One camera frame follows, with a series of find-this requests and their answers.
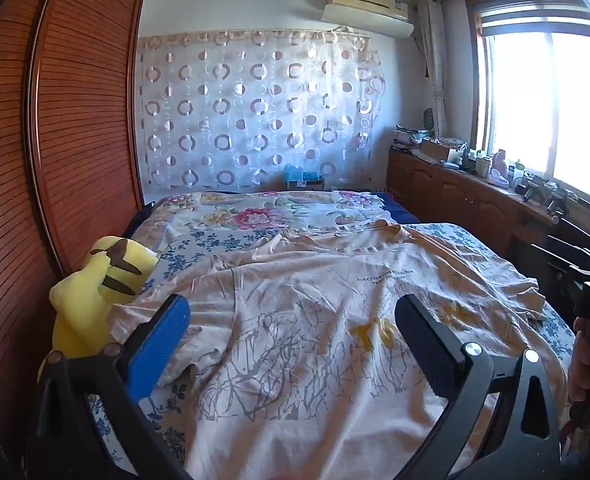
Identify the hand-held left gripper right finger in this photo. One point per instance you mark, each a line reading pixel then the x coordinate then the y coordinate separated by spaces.
pixel 420 340

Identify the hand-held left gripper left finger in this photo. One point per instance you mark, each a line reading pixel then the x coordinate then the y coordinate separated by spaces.
pixel 160 340

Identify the beige printed t-shirt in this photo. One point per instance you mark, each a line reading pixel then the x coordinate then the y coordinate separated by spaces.
pixel 300 310

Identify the person's right hand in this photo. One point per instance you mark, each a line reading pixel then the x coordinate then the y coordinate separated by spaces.
pixel 582 365

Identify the grey black gadget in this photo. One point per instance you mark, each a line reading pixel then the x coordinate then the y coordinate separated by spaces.
pixel 535 187
pixel 558 202

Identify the yellow plush toy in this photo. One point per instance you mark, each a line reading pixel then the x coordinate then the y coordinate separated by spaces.
pixel 80 320

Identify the blue floral bed sheet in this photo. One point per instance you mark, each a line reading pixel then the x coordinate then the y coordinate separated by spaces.
pixel 200 245

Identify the pink ornament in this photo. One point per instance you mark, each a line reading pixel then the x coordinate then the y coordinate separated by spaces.
pixel 499 167

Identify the long wooden cabinet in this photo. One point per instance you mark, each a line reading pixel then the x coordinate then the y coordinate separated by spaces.
pixel 455 200

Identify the pink floral quilt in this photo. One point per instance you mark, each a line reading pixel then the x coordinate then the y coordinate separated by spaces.
pixel 255 215

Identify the wooden framed window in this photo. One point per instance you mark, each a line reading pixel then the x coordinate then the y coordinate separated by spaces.
pixel 540 100

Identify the open cardboard box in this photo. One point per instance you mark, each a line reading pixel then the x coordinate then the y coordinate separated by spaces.
pixel 435 151

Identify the dark round ornament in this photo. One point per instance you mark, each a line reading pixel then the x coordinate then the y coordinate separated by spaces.
pixel 429 120

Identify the pile of papers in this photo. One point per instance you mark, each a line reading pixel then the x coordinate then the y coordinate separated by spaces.
pixel 409 139

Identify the blue topped box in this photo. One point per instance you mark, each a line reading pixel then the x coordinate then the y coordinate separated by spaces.
pixel 300 177

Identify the beige window curtain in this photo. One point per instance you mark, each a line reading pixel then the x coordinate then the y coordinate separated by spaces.
pixel 435 60

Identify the circle patterned sheer curtain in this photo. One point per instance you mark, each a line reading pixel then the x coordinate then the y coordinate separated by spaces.
pixel 255 110

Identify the white wall air conditioner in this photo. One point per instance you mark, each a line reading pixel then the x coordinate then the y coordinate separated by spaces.
pixel 370 10

